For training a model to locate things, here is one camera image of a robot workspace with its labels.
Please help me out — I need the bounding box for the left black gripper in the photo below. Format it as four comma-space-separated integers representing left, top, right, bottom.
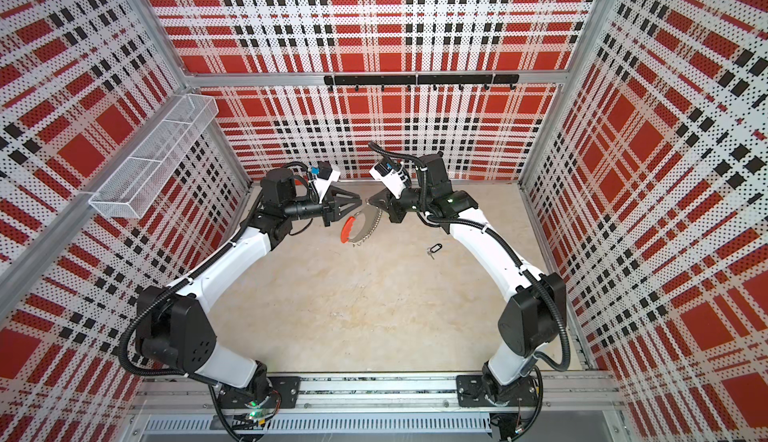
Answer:
284, 186, 362, 227

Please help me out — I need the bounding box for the silver keyring with red handle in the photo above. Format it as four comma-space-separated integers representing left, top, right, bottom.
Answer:
340, 205, 382, 246

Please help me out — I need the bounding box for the black head small key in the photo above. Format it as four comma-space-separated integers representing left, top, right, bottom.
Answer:
427, 243, 443, 259

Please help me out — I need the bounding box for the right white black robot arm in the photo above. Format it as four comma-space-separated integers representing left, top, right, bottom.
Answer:
368, 142, 572, 406

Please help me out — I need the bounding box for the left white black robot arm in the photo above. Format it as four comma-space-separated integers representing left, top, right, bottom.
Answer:
118, 162, 362, 406

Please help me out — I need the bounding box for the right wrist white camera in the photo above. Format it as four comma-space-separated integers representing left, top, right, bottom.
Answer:
369, 157, 411, 199

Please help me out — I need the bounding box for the wrist white camera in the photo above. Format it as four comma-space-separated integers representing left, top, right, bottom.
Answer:
369, 157, 411, 199
308, 161, 341, 202

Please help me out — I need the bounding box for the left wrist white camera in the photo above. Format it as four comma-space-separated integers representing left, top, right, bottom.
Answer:
308, 161, 341, 202

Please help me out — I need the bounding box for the black hook rail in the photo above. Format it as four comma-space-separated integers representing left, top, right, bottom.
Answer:
323, 73, 520, 90

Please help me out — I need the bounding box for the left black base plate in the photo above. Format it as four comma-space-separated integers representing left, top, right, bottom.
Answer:
218, 375, 301, 409

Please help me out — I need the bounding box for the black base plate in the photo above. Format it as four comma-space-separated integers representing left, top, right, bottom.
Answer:
218, 375, 301, 409
456, 374, 538, 408

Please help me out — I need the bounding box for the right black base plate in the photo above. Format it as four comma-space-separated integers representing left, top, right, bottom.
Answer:
456, 374, 538, 408

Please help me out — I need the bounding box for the white wire mesh basket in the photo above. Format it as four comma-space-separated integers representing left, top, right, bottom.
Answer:
89, 93, 218, 219

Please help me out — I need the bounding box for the aluminium front rail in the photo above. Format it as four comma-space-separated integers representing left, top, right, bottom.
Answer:
128, 372, 631, 442

